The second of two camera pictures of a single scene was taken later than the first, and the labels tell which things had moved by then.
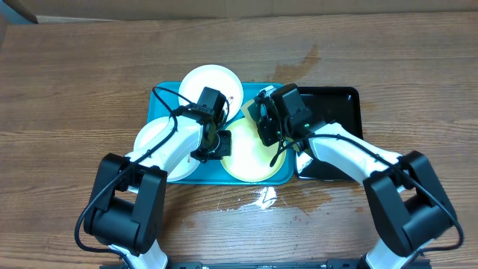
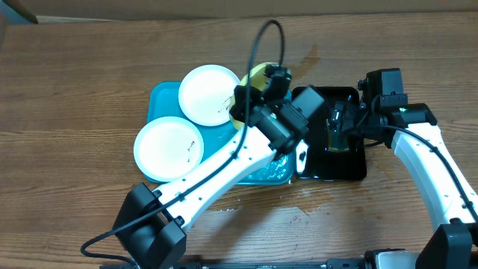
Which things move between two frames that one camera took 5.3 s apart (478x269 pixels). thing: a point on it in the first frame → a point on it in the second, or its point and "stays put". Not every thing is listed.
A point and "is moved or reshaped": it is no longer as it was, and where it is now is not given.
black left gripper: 225,150 → 239,103
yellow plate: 250,158 is moved or reshaped
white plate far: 193,84 stays put
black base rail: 342,264 stays put
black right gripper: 268,133 → 355,115
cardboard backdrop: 95,10 stays put
